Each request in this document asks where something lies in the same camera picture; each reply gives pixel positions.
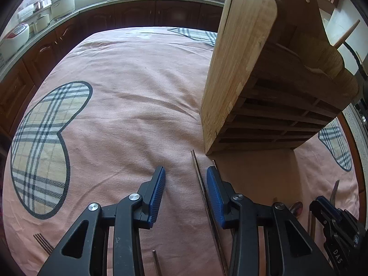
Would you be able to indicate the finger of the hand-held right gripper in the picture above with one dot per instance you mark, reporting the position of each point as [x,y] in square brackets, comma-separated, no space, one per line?
[319,210]
[326,201]

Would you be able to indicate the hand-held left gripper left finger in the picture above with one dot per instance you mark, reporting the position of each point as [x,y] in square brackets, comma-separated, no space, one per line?
[157,195]

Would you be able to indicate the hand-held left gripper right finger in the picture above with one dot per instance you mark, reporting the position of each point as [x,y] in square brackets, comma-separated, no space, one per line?
[214,198]

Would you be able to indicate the metal spoon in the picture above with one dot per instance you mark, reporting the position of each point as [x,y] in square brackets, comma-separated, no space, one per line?
[296,208]

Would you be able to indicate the wooden utensil holder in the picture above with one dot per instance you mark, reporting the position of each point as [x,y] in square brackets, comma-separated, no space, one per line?
[244,63]

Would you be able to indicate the metal fork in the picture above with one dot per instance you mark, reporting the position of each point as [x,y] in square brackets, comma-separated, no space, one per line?
[335,191]
[43,243]

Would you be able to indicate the grey metal chopstick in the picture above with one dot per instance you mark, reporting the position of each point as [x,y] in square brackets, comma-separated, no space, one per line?
[312,224]

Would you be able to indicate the pink heart-print tablecloth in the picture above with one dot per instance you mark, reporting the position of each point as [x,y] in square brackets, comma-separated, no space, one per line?
[129,106]

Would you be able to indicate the brown wooden chopstick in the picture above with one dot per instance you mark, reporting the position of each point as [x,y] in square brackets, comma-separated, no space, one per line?
[348,33]

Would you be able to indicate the red and white rice cooker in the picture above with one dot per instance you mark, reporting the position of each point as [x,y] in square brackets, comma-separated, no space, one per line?
[15,38]

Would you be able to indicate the large white electric pot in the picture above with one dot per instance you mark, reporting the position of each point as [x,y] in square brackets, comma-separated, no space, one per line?
[63,4]

